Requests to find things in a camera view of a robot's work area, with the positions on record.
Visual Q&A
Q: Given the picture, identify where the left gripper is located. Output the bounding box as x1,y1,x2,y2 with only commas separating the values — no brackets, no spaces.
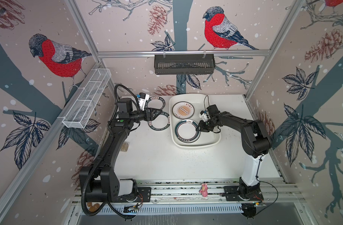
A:
129,106,162,123

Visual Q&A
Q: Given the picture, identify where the green red rim plate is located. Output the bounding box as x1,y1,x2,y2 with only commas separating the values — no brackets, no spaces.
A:
174,120,200,143

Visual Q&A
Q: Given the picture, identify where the orange sunburst plate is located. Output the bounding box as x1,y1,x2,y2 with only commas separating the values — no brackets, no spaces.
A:
172,101,195,120

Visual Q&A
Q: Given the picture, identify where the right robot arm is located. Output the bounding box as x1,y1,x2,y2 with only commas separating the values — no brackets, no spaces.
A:
196,105,272,199

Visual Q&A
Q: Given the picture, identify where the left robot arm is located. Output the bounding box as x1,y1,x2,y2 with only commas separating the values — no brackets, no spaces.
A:
79,98,163,204

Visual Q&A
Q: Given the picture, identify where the white plastic bin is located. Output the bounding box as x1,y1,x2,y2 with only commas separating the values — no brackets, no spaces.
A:
169,93,221,149

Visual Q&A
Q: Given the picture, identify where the green rim plate middle left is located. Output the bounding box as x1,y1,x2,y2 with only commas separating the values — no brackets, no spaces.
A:
148,112,170,131

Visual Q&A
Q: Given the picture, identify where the green rim plate far left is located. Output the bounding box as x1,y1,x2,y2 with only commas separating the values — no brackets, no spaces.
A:
145,96,166,110

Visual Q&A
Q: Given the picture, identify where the pink toy figure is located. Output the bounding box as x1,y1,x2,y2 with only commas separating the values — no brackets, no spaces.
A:
199,183,208,197

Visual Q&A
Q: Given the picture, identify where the brown white plush toy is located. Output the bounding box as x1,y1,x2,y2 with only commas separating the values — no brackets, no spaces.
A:
87,202,100,212

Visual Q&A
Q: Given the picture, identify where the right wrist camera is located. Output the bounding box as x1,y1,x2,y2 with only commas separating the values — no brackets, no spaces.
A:
199,111,209,122

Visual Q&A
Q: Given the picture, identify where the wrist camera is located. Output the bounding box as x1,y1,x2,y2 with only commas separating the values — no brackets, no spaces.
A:
199,111,209,122
137,92,149,111

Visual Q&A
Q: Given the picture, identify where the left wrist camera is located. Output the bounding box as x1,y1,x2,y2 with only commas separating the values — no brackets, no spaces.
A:
137,92,149,111

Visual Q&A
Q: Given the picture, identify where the black hanging wire basket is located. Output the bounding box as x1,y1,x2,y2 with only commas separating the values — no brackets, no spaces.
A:
154,54,215,75

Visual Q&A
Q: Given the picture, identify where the horizontal aluminium frame bar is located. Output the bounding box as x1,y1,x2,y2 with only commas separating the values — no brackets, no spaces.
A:
97,50,271,59

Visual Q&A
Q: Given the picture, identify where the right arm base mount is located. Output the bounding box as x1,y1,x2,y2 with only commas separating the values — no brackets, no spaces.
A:
223,183,264,202

